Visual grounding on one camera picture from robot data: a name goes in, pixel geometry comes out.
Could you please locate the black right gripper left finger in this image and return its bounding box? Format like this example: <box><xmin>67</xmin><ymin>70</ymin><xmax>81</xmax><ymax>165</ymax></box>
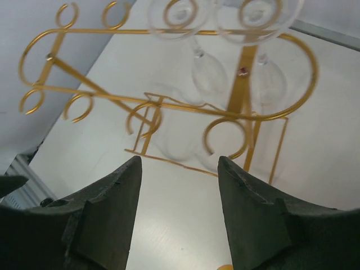
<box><xmin>1</xmin><ymin>156</ymin><xmax>142</xmax><ymax>269</ymax></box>

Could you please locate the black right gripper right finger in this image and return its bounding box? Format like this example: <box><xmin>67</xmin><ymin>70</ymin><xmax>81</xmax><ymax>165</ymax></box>
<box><xmin>218</xmin><ymin>156</ymin><xmax>359</xmax><ymax>269</ymax></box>

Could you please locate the orange wine glass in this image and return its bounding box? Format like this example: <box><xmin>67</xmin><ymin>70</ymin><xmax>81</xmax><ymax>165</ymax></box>
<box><xmin>217</xmin><ymin>264</ymin><xmax>233</xmax><ymax>270</ymax></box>

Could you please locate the clear wine glass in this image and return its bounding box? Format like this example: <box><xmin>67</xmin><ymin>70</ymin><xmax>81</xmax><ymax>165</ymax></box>
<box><xmin>214</xmin><ymin>0</ymin><xmax>304</xmax><ymax>106</ymax></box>
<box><xmin>147</xmin><ymin>0</ymin><xmax>227</xmax><ymax>97</ymax></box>

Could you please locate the aluminium frame rail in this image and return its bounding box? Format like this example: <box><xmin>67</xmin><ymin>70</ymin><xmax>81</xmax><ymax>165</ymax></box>
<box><xmin>1</xmin><ymin>155</ymin><xmax>57</xmax><ymax>210</ymax></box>

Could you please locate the gold wire glass rack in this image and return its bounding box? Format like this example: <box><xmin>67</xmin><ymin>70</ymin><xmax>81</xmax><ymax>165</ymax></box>
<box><xmin>18</xmin><ymin>2</ymin><xmax>319</xmax><ymax>170</ymax></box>

